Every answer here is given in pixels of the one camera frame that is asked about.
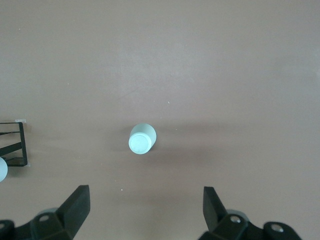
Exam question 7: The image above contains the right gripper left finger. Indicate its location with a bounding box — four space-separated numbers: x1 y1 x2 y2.
0 184 91 240

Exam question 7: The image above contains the mint green cup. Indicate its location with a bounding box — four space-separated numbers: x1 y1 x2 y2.
127 122 158 156

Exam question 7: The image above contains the black wire cup rack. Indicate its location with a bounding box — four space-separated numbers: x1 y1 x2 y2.
0 119 31 168

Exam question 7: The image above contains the grey cup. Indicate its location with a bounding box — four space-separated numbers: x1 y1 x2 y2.
0 156 9 183

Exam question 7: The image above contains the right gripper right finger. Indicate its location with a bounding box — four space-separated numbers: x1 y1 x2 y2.
198 186 302 240

